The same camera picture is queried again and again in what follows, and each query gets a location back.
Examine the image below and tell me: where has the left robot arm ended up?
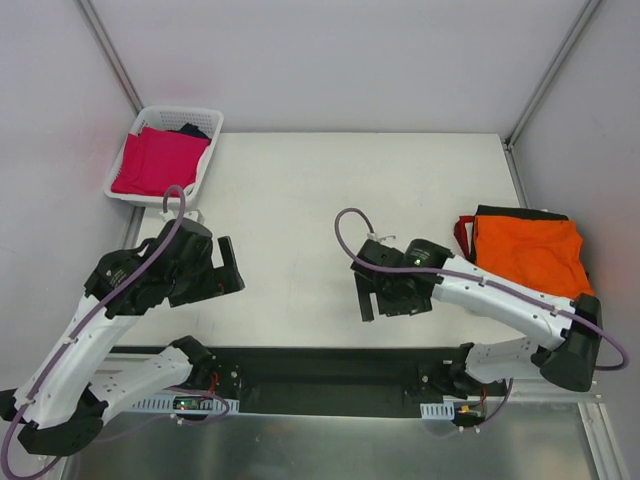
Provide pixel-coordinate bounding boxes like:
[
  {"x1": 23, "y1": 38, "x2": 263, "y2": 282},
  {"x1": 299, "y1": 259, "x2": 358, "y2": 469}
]
[{"x1": 1, "y1": 220, "x2": 245, "y2": 457}]

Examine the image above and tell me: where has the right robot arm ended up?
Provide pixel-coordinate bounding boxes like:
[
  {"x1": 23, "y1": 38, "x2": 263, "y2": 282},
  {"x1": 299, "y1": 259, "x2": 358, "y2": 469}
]
[{"x1": 351, "y1": 239, "x2": 602, "y2": 395}]

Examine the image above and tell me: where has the white plastic basket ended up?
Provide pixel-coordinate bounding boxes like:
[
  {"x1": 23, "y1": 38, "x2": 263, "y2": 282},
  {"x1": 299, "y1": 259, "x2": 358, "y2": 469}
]
[{"x1": 103, "y1": 105, "x2": 224, "y2": 207}]

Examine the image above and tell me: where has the white cable duct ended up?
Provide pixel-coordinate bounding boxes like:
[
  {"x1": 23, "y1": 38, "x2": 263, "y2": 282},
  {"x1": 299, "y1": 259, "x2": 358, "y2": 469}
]
[
  {"x1": 128, "y1": 393, "x2": 239, "y2": 415},
  {"x1": 420, "y1": 402, "x2": 455, "y2": 421}
]

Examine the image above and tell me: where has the red t shirt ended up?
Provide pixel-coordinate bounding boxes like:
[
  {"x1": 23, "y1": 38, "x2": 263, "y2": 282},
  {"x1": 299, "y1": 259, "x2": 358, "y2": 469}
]
[{"x1": 453, "y1": 215, "x2": 474, "y2": 261}]

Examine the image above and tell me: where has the orange t shirt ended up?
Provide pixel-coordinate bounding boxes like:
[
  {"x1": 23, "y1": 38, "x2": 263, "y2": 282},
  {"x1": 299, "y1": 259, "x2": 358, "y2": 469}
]
[{"x1": 472, "y1": 214, "x2": 596, "y2": 297}]

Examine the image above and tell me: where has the left white cable duct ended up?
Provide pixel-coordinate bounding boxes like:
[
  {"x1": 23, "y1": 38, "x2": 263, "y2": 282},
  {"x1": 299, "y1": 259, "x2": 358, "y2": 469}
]
[{"x1": 128, "y1": 393, "x2": 239, "y2": 415}]

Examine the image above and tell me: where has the right white cable duct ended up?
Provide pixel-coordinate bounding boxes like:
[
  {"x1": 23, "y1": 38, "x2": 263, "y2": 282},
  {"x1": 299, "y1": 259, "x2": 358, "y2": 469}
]
[{"x1": 420, "y1": 402, "x2": 455, "y2": 421}]

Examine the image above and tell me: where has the dark navy t shirt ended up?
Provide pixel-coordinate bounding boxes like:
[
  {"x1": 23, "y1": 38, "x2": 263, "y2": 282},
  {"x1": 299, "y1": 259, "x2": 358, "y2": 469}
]
[{"x1": 178, "y1": 123, "x2": 211, "y2": 142}]

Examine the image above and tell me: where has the aluminium frame post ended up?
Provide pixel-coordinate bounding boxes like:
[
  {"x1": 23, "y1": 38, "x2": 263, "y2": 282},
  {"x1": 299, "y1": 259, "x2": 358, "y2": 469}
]
[
  {"x1": 503, "y1": 0, "x2": 604, "y2": 151},
  {"x1": 74, "y1": 0, "x2": 144, "y2": 114}
]

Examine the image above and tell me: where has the right aluminium frame post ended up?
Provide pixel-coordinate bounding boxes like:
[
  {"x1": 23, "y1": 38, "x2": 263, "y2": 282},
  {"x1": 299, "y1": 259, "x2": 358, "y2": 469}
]
[{"x1": 503, "y1": 0, "x2": 604, "y2": 151}]

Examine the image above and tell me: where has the pink t shirt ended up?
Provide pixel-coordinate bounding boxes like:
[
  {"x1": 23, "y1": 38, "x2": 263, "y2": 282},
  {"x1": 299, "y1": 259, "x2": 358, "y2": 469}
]
[{"x1": 110, "y1": 127, "x2": 211, "y2": 197}]

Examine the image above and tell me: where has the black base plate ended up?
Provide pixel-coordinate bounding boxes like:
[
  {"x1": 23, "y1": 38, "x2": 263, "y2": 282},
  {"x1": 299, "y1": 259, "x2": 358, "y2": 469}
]
[{"x1": 211, "y1": 347, "x2": 483, "y2": 418}]

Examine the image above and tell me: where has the black t shirt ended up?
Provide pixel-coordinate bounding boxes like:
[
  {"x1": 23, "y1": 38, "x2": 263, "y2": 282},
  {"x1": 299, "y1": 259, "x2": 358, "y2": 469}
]
[{"x1": 469, "y1": 203, "x2": 594, "y2": 281}]

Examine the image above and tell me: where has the left aluminium frame post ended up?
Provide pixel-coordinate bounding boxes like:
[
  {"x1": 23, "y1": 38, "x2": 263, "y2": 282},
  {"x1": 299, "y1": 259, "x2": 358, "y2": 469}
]
[{"x1": 74, "y1": 0, "x2": 144, "y2": 114}]

